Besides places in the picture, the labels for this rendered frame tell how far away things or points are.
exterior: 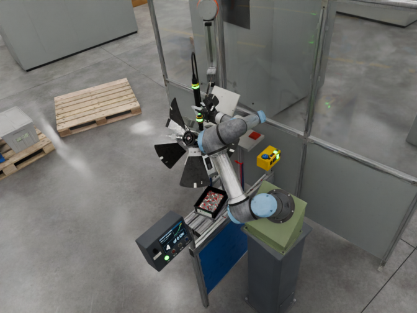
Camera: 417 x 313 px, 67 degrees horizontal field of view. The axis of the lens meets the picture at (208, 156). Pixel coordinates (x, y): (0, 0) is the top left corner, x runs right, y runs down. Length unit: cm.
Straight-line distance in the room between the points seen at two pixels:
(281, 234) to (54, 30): 637
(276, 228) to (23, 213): 302
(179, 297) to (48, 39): 580
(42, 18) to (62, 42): 55
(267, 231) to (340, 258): 139
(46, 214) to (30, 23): 427
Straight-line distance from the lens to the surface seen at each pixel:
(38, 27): 729
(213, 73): 261
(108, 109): 498
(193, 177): 228
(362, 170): 258
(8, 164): 469
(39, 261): 360
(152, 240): 170
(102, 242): 342
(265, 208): 161
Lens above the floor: 262
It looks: 42 degrees down
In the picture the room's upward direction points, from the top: 7 degrees counter-clockwise
